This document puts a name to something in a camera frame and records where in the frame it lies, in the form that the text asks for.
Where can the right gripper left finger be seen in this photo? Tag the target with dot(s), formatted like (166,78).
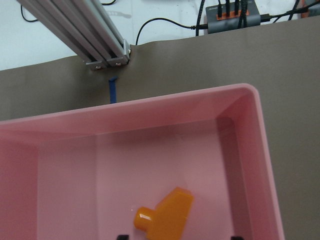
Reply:
(123,237)

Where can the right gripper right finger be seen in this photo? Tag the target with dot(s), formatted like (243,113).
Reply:
(236,238)

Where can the orange toy block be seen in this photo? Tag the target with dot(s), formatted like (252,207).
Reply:
(168,219)

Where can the pink plastic box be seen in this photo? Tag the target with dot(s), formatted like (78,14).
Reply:
(83,174)

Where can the orange black usb hub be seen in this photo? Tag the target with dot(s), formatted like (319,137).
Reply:
(221,18)

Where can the aluminium frame post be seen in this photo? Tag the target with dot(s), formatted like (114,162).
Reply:
(86,28)

